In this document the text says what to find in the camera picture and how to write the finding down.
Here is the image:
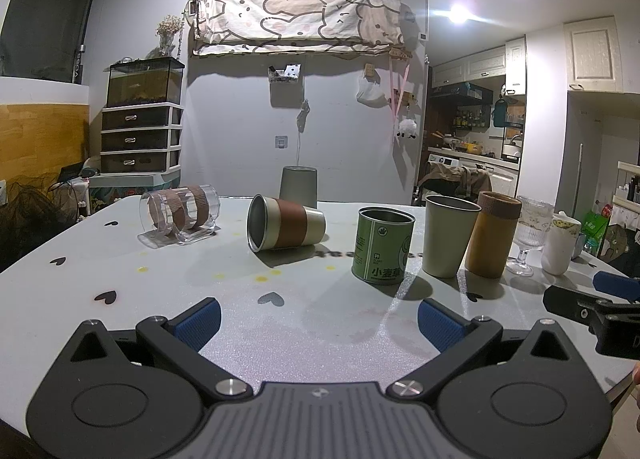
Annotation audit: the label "green bag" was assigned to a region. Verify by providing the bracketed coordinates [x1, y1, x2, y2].
[582, 211, 614, 256]

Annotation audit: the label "white drawer unit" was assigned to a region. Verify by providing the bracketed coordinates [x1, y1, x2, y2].
[100, 104, 184, 174]

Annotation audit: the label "round ceiling light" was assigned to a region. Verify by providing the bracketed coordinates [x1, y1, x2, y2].
[446, 2, 473, 26]

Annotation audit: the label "wooden wall panel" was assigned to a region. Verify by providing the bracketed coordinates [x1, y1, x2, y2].
[0, 103, 91, 186]

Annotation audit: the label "ribbed glass goblet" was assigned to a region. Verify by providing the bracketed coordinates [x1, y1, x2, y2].
[506, 195, 556, 277]

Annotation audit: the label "white upper kitchen cabinets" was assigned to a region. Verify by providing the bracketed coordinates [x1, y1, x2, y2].
[432, 46, 508, 90]

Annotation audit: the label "grey-green metal cup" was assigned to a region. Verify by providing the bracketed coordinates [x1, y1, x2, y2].
[421, 194, 482, 279]

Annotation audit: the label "vase of dried flowers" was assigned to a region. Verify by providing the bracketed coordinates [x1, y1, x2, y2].
[156, 15, 185, 58]

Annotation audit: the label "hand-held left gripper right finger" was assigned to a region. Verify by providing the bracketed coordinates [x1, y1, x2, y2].
[386, 298, 592, 407]

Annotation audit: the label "pink hanging ribbons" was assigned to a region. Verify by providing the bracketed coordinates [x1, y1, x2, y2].
[387, 63, 414, 120]

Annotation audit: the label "green tin can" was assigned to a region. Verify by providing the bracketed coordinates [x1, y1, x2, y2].
[351, 207, 416, 286]

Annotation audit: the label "printed cartoon cloth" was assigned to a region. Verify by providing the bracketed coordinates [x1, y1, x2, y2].
[187, 0, 418, 58]

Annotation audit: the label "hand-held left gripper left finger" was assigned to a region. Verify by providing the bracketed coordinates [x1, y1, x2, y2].
[47, 297, 253, 407]

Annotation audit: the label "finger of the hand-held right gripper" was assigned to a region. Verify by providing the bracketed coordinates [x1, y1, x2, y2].
[593, 271, 640, 304]
[543, 285, 608, 326]

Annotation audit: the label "chair with brown cloth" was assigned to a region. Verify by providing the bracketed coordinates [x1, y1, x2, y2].
[416, 161, 494, 206]

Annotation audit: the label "white kettle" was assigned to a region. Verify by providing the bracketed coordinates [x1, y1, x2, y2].
[501, 134, 524, 162]

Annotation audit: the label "washing machine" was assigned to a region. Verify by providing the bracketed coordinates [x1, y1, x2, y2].
[428, 151, 462, 170]

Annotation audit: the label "dark window curtain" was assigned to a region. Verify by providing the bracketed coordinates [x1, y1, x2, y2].
[0, 0, 109, 86]

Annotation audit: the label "glass aquarium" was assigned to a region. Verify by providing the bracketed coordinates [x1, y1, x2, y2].
[106, 57, 185, 107]

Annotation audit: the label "patterned teal cabinet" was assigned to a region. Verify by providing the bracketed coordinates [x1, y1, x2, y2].
[88, 173, 184, 218]

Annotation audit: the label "brown bamboo cup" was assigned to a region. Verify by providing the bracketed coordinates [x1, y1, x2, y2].
[464, 191, 523, 279]

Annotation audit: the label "black range hood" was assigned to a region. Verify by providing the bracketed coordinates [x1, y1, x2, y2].
[432, 83, 494, 108]

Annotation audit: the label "white cabinet door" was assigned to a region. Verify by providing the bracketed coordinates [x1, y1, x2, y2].
[563, 16, 625, 94]

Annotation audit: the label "cream cup with brown sleeve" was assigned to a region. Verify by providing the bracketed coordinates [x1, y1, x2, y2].
[246, 194, 327, 252]

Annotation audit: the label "clear glass cup brown bands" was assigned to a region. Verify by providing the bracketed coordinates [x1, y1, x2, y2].
[138, 184, 221, 249]

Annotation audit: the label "white pole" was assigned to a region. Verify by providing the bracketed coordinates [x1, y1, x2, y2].
[576, 144, 586, 231]

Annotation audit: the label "black mesh net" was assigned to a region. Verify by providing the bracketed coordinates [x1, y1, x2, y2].
[0, 183, 67, 262]

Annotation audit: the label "white plastic bag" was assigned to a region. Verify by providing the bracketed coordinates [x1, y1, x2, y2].
[356, 76, 389, 107]

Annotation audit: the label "grey cup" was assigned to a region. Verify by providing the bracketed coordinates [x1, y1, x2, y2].
[278, 166, 319, 210]

